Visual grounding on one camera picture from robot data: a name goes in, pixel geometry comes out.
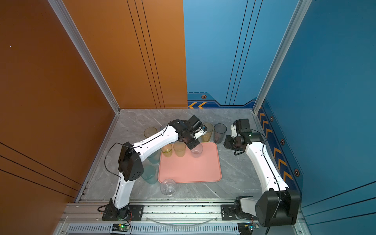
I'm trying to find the peach short glass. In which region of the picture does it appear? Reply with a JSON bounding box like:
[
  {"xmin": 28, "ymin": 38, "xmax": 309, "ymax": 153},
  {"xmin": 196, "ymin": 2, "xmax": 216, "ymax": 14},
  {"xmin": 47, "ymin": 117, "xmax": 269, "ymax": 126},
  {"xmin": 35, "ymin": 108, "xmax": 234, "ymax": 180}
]
[{"xmin": 173, "ymin": 142, "xmax": 186, "ymax": 157}]

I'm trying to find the clear short glass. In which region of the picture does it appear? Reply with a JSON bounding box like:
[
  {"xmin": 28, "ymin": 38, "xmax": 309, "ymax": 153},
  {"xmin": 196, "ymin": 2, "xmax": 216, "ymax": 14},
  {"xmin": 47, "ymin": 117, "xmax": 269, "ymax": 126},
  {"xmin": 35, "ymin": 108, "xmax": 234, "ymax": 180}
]
[{"xmin": 191, "ymin": 143, "xmax": 204, "ymax": 158}]

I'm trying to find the clear round glass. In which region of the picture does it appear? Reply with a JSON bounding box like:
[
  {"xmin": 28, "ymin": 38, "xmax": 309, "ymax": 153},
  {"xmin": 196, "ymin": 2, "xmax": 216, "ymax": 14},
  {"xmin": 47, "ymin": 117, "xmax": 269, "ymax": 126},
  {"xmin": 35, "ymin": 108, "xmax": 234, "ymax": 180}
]
[{"xmin": 160, "ymin": 179, "xmax": 177, "ymax": 196}]

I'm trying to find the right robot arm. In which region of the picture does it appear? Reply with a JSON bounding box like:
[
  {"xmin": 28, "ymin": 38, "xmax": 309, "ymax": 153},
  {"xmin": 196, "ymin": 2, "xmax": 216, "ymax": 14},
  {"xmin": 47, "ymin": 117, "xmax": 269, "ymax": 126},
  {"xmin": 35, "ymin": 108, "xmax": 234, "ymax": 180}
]
[{"xmin": 224, "ymin": 132, "xmax": 301, "ymax": 227}]

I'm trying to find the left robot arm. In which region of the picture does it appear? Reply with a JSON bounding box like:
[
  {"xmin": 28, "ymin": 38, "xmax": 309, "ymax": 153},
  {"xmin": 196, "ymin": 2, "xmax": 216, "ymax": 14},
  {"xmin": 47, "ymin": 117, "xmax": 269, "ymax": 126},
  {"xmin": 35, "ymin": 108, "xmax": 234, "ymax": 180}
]
[{"xmin": 110, "ymin": 116, "xmax": 208, "ymax": 210}]

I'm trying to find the pink plastic tray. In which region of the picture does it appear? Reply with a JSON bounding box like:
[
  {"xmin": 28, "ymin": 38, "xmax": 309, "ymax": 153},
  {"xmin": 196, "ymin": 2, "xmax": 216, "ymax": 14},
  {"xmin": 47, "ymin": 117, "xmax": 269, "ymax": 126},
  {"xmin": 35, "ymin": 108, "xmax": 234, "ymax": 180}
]
[{"xmin": 158, "ymin": 143, "xmax": 222, "ymax": 183}]

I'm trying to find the amber tall glass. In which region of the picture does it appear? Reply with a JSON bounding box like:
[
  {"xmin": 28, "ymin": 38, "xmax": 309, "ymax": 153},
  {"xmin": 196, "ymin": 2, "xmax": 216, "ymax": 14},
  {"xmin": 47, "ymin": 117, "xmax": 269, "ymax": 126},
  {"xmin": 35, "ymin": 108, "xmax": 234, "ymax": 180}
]
[{"xmin": 201, "ymin": 122, "xmax": 213, "ymax": 143}]

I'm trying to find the grey smoky tall glass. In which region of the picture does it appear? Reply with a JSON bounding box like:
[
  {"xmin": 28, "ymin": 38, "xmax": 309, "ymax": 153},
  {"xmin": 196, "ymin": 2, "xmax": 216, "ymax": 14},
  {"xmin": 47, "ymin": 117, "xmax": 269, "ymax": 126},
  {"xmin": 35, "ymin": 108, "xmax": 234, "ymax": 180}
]
[{"xmin": 213, "ymin": 123, "xmax": 227, "ymax": 144}]

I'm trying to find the yellow tall glass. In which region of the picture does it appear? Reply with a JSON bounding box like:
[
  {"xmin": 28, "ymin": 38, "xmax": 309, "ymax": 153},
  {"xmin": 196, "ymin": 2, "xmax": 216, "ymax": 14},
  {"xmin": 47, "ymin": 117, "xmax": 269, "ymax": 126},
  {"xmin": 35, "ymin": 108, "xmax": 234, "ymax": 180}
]
[{"xmin": 144, "ymin": 127, "xmax": 158, "ymax": 138}]

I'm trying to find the teal glass upper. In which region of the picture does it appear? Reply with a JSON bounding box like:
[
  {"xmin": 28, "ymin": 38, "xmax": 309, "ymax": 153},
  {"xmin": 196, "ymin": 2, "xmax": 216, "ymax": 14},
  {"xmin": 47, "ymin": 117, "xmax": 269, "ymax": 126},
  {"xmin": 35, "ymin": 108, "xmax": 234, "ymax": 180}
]
[{"xmin": 147, "ymin": 150, "xmax": 161, "ymax": 164}]

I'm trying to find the teal glass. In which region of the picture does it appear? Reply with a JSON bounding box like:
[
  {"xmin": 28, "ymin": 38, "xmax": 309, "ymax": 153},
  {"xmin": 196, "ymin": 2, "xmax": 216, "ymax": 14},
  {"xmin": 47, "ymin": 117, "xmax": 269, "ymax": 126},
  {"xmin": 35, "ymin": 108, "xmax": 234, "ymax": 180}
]
[
  {"xmin": 147, "ymin": 150, "xmax": 161, "ymax": 164},
  {"xmin": 142, "ymin": 165, "xmax": 158, "ymax": 185}
]

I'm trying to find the teal glass lower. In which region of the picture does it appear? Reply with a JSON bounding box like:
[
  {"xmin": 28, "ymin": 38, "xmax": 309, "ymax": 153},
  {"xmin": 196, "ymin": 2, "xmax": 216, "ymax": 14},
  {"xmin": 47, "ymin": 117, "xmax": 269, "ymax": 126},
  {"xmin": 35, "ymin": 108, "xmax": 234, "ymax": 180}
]
[{"xmin": 142, "ymin": 165, "xmax": 158, "ymax": 185}]

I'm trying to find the right circuit board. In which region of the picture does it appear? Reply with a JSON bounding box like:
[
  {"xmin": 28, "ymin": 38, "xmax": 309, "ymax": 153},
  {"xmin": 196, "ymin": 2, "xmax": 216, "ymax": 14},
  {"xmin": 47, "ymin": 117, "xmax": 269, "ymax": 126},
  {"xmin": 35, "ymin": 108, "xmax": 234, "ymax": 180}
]
[{"xmin": 238, "ymin": 223, "xmax": 259, "ymax": 235}]

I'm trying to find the circuit board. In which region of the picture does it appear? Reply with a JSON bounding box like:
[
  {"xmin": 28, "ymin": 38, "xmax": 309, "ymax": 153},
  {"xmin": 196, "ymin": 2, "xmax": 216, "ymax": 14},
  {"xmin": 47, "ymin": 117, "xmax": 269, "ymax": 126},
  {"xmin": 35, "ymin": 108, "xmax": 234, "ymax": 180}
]
[
  {"xmin": 111, "ymin": 223, "xmax": 132, "ymax": 234},
  {"xmin": 238, "ymin": 223, "xmax": 259, "ymax": 235}
]

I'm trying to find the left circuit board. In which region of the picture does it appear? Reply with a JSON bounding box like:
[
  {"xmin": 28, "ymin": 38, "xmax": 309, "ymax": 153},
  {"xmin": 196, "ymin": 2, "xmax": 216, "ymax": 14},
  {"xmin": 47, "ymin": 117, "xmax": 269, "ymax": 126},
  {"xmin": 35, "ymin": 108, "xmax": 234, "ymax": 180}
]
[{"xmin": 111, "ymin": 223, "xmax": 132, "ymax": 234}]

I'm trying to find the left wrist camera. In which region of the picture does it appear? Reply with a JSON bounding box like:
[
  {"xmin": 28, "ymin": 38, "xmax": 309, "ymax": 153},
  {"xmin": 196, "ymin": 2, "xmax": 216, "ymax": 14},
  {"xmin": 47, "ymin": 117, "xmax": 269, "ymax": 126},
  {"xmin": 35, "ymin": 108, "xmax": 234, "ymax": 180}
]
[{"xmin": 193, "ymin": 123, "xmax": 208, "ymax": 140}]

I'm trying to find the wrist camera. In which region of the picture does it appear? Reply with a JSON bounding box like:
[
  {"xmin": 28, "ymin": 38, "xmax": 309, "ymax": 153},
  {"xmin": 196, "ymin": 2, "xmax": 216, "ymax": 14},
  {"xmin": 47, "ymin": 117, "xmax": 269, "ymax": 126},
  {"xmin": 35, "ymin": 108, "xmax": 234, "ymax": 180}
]
[
  {"xmin": 193, "ymin": 123, "xmax": 208, "ymax": 140},
  {"xmin": 231, "ymin": 118, "xmax": 252, "ymax": 138}
]

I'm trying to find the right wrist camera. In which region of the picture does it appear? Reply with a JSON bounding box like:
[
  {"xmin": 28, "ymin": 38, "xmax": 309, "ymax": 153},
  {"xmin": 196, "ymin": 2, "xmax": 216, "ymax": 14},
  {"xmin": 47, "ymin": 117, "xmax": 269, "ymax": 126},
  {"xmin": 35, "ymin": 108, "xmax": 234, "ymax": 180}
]
[{"xmin": 231, "ymin": 118, "xmax": 252, "ymax": 138}]

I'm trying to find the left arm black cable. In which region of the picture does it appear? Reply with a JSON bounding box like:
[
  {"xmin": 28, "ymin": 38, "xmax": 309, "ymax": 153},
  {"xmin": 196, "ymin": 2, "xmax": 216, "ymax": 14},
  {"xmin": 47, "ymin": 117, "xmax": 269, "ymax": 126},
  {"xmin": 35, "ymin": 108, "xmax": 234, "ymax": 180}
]
[{"xmin": 97, "ymin": 120, "xmax": 174, "ymax": 212}]

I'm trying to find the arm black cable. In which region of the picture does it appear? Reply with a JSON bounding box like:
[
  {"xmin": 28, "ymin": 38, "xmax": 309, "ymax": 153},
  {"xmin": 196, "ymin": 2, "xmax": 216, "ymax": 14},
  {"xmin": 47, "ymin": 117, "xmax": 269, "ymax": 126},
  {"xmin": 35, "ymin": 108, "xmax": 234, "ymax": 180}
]
[
  {"xmin": 97, "ymin": 120, "xmax": 174, "ymax": 212},
  {"xmin": 251, "ymin": 129, "xmax": 283, "ymax": 235}
]

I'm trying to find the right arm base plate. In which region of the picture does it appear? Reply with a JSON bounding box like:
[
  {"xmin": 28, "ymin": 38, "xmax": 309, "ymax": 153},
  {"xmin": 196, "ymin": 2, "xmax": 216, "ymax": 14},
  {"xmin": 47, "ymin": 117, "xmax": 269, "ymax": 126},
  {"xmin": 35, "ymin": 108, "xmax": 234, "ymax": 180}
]
[{"xmin": 220, "ymin": 205, "xmax": 242, "ymax": 221}]

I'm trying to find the clear tube on rail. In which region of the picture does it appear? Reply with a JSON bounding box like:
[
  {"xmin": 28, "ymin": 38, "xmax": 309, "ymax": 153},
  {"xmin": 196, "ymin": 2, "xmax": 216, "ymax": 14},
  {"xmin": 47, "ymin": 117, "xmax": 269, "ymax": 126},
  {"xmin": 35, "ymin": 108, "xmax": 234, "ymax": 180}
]
[{"xmin": 146, "ymin": 217, "xmax": 218, "ymax": 227}]

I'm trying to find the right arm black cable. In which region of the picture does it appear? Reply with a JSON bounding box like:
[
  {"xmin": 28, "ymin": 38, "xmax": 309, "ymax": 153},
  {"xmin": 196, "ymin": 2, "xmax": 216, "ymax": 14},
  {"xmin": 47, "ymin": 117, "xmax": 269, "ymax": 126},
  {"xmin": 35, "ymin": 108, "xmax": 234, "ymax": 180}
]
[{"xmin": 251, "ymin": 129, "xmax": 283, "ymax": 235}]

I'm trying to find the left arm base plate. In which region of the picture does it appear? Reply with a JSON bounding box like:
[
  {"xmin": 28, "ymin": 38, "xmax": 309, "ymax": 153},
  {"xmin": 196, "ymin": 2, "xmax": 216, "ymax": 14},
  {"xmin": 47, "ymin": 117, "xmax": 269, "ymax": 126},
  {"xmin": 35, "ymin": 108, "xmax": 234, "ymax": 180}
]
[{"xmin": 102, "ymin": 204, "xmax": 144, "ymax": 221}]

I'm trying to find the aluminium front rail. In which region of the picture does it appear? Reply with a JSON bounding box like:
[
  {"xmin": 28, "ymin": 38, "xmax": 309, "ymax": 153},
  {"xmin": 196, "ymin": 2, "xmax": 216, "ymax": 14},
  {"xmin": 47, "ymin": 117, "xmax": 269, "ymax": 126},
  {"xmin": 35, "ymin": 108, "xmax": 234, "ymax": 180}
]
[{"xmin": 55, "ymin": 201, "xmax": 312, "ymax": 235}]

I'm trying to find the right aluminium corner post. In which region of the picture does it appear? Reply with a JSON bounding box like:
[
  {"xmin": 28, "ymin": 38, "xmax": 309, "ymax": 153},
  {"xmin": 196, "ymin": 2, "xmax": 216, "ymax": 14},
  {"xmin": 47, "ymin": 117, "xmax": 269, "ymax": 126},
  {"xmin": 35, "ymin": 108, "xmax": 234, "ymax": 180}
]
[{"xmin": 252, "ymin": 0, "xmax": 312, "ymax": 114}]

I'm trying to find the aluminium corner post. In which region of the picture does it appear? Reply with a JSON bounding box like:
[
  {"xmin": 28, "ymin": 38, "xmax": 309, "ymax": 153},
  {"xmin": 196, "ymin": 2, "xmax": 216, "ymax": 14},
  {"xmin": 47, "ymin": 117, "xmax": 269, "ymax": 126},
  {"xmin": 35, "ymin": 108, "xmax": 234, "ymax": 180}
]
[
  {"xmin": 252, "ymin": 0, "xmax": 312, "ymax": 114},
  {"xmin": 48, "ymin": 0, "xmax": 120, "ymax": 114}
]

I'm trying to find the left aluminium corner post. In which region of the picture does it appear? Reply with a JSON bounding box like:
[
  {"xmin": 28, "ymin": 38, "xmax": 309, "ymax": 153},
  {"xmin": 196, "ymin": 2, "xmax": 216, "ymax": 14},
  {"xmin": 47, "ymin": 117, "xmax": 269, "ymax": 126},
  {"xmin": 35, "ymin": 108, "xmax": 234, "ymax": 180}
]
[{"xmin": 48, "ymin": 0, "xmax": 120, "ymax": 114}]

